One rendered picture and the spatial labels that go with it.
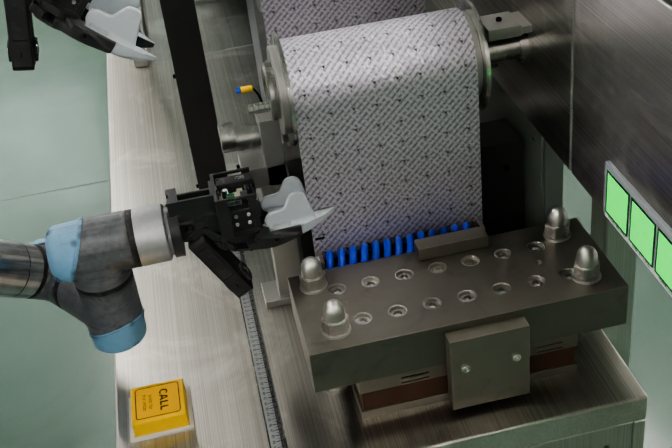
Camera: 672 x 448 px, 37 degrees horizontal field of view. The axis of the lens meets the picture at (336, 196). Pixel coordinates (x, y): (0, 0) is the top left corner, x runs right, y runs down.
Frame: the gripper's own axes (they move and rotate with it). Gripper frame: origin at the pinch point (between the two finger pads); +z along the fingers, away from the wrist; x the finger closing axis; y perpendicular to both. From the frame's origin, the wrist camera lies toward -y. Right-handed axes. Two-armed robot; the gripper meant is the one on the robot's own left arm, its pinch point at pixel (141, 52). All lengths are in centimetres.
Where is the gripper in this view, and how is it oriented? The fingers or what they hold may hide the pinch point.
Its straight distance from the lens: 123.9
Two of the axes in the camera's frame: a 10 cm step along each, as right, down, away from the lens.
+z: 8.2, 3.9, 4.3
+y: 5.4, -7.7, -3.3
